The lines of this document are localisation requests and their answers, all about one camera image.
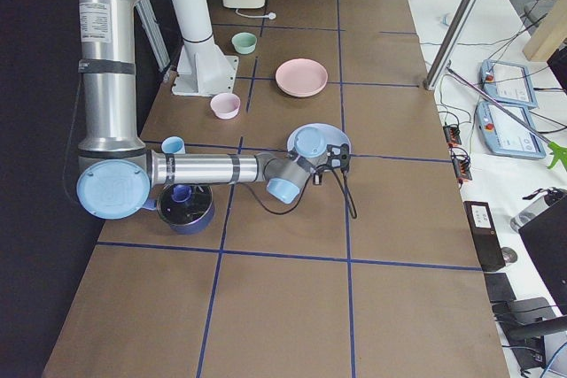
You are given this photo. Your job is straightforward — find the light blue plate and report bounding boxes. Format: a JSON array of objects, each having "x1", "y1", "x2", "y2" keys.
[{"x1": 287, "y1": 123, "x2": 352, "y2": 158}]

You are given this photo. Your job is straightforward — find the pink plate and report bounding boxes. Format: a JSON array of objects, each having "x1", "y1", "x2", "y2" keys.
[{"x1": 276, "y1": 58, "x2": 328, "y2": 97}]

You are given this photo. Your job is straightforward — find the pink bowl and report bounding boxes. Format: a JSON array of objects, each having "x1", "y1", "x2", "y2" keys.
[{"x1": 210, "y1": 93, "x2": 241, "y2": 120}]

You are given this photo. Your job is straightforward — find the blue saucepan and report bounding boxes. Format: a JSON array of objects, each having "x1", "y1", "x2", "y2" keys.
[{"x1": 143, "y1": 184, "x2": 215, "y2": 235}]

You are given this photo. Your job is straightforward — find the small blue cup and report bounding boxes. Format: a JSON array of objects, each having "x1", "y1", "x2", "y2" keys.
[{"x1": 171, "y1": 184, "x2": 192, "y2": 204}]

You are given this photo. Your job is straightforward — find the upper orange connector board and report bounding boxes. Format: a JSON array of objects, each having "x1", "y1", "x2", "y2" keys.
[{"x1": 443, "y1": 124, "x2": 462, "y2": 147}]

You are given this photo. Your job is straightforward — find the orange connector board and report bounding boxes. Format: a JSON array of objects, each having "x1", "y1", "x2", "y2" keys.
[
  {"x1": 443, "y1": 124, "x2": 462, "y2": 147},
  {"x1": 451, "y1": 153, "x2": 472, "y2": 183}
]

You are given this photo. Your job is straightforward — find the lower orange connector board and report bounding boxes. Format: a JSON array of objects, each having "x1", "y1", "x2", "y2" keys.
[{"x1": 451, "y1": 153, "x2": 472, "y2": 183}]

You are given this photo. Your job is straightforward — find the light blue cup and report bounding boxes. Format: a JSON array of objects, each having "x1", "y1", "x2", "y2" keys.
[{"x1": 161, "y1": 136, "x2": 185, "y2": 154}]

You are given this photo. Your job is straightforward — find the green bowl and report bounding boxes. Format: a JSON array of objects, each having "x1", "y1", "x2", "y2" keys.
[{"x1": 231, "y1": 32, "x2": 257, "y2": 55}]

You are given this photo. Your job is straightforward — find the black rectangular box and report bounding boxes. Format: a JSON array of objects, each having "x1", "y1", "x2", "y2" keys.
[{"x1": 463, "y1": 201, "x2": 505, "y2": 272}]

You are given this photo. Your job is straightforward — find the lower teach pendant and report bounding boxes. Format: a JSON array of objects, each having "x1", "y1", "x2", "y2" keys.
[{"x1": 476, "y1": 101, "x2": 547, "y2": 159}]

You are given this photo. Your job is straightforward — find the teach pendant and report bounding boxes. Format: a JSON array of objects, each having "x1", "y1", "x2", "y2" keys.
[
  {"x1": 479, "y1": 59, "x2": 538, "y2": 109},
  {"x1": 476, "y1": 101, "x2": 547, "y2": 159}
]

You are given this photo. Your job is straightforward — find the upper teach pendant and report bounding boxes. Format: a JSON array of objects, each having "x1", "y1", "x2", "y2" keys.
[{"x1": 479, "y1": 59, "x2": 538, "y2": 109}]

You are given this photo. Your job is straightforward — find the black power adapter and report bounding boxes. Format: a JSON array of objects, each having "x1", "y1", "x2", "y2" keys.
[{"x1": 484, "y1": 273, "x2": 517, "y2": 304}]

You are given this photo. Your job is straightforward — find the black laptop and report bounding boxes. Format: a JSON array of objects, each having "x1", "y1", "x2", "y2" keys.
[{"x1": 519, "y1": 207, "x2": 566, "y2": 305}]

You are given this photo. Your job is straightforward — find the green plastic clamp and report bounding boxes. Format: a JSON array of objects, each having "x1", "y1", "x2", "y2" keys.
[{"x1": 547, "y1": 142, "x2": 567, "y2": 170}]

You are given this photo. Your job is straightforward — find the wooden block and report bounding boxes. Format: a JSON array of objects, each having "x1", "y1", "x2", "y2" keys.
[{"x1": 523, "y1": 0, "x2": 566, "y2": 62}]

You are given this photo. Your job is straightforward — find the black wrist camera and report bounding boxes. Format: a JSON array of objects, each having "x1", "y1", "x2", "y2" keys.
[{"x1": 326, "y1": 143, "x2": 351, "y2": 173}]

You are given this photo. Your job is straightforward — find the black camera cable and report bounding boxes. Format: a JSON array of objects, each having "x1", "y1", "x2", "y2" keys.
[{"x1": 242, "y1": 165, "x2": 359, "y2": 220}]

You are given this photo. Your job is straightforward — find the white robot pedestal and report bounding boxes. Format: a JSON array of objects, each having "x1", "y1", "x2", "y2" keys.
[{"x1": 172, "y1": 0, "x2": 238, "y2": 96}]

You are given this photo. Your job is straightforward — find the white toaster cable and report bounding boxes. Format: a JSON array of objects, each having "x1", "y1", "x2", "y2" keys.
[{"x1": 235, "y1": 7, "x2": 278, "y2": 21}]

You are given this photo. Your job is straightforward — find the aluminium frame post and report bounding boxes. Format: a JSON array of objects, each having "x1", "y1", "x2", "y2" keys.
[{"x1": 423, "y1": 0, "x2": 478, "y2": 91}]

